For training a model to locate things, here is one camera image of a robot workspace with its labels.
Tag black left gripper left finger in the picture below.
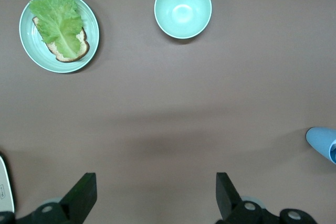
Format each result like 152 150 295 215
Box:
0 173 98 224

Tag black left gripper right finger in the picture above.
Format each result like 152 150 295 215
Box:
215 173 316 224

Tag blue cup with white filling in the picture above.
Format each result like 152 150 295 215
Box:
306 126 336 165

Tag cream white toaster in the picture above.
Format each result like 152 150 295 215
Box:
0 152 15 214

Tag brown table cloth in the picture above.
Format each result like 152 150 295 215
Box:
0 0 336 224

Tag mint green plate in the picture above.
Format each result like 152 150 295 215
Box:
18 0 100 74

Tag bread slice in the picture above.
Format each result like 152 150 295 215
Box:
31 16 90 63

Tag green lettuce leaf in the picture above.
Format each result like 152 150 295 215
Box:
28 0 84 58

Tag mint green bowl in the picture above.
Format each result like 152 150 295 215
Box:
154 0 213 39

